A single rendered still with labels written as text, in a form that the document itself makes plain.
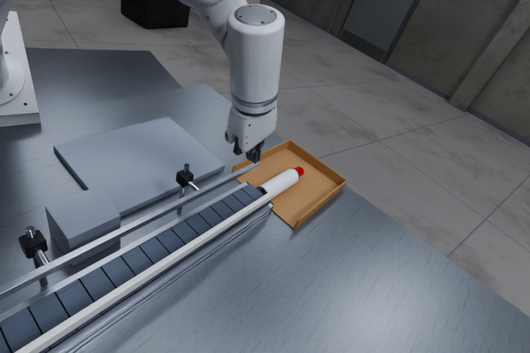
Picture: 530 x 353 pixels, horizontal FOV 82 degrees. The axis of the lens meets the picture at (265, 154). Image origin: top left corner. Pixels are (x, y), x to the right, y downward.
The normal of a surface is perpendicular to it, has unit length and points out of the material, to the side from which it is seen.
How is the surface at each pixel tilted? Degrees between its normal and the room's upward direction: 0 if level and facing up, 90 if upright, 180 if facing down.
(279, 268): 0
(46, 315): 0
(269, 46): 96
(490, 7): 90
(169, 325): 0
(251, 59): 106
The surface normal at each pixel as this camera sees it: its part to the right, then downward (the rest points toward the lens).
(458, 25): -0.77, 0.18
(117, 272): 0.28, -0.77
